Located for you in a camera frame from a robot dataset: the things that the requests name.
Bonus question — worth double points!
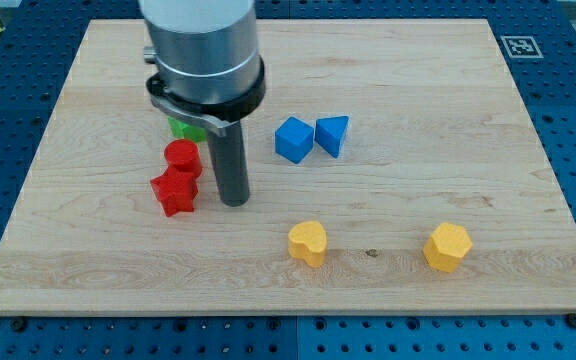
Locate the red star block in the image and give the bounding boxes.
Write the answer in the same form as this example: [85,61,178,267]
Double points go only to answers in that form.
[150,166,198,217]

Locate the yellow heart block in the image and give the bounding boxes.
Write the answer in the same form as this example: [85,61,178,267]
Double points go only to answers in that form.
[288,221,328,268]

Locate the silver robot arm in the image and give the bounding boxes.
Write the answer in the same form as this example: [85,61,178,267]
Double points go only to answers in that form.
[138,0,265,207]

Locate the green block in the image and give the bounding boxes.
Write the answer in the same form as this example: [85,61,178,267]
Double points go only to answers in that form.
[168,117,206,143]

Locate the yellow hexagon block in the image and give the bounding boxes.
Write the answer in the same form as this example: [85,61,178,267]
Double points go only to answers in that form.
[422,222,473,273]

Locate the wooden board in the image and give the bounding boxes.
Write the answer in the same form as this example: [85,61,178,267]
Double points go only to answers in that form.
[0,19,576,317]

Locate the red cylinder block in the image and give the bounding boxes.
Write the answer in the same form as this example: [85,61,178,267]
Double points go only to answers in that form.
[163,139,203,178]

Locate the white fiducial marker tag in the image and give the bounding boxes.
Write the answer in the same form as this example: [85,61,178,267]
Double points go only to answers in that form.
[501,35,543,59]

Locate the blue cube block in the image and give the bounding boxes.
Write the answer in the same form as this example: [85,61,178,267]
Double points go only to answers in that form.
[275,117,314,164]

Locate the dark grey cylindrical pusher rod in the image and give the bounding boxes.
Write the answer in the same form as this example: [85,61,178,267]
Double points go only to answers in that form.
[207,121,250,207]

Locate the blue triangle block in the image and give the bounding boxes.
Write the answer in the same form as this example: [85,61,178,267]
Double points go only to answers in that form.
[314,116,349,158]

